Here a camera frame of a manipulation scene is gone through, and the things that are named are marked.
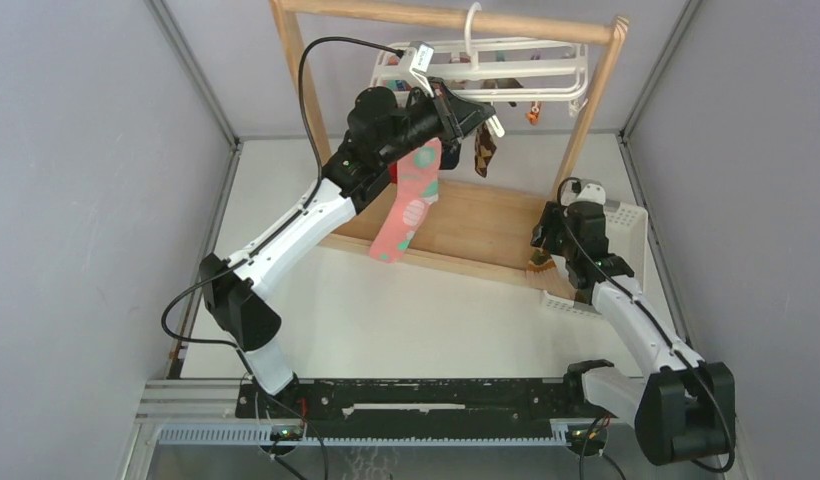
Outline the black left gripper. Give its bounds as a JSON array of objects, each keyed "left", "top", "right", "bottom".
[{"left": 376, "top": 77, "right": 493, "bottom": 168}]

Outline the striped maroon orange green sock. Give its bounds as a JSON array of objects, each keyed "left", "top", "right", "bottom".
[{"left": 526, "top": 248, "right": 557, "bottom": 275}]

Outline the white plastic clip hanger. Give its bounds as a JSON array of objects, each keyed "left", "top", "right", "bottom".
[{"left": 369, "top": 3, "right": 589, "bottom": 117}]

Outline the white perforated plastic basket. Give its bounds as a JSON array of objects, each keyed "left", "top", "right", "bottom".
[{"left": 540, "top": 200, "right": 648, "bottom": 319}]

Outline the orange hanger clip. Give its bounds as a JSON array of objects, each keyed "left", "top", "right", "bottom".
[{"left": 525, "top": 101, "right": 542, "bottom": 126}]

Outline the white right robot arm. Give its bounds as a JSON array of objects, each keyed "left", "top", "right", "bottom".
[{"left": 531, "top": 200, "right": 736, "bottom": 473}]

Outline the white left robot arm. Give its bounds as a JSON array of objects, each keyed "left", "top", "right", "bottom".
[{"left": 199, "top": 78, "right": 496, "bottom": 417}]

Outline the wooden hanger rack stand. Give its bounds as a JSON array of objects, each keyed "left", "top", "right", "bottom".
[{"left": 271, "top": 1, "right": 629, "bottom": 298}]

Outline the dark navy sock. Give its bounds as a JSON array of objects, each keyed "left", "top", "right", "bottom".
[{"left": 439, "top": 142, "right": 462, "bottom": 171}]

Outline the brown argyle sock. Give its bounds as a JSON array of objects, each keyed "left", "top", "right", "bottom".
[{"left": 474, "top": 78, "right": 525, "bottom": 179}]

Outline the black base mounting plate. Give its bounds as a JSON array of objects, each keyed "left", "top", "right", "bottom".
[{"left": 234, "top": 378, "right": 608, "bottom": 441}]

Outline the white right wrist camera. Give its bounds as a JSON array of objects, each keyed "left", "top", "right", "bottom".
[{"left": 557, "top": 177, "right": 607, "bottom": 206}]

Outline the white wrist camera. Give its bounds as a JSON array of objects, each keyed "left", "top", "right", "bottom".
[
  {"left": 398, "top": 41, "right": 435, "bottom": 97},
  {"left": 557, "top": 177, "right": 607, "bottom": 206}
]

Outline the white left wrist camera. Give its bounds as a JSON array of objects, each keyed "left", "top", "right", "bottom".
[{"left": 398, "top": 41, "right": 435, "bottom": 97}]

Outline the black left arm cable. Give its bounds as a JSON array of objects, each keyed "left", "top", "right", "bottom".
[{"left": 297, "top": 36, "right": 407, "bottom": 207}]

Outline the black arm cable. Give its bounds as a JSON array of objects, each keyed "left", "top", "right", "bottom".
[
  {"left": 297, "top": 36, "right": 407, "bottom": 207},
  {"left": 555, "top": 176, "right": 737, "bottom": 474}
]

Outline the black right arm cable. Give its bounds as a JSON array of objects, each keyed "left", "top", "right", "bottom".
[{"left": 555, "top": 176, "right": 737, "bottom": 474}]

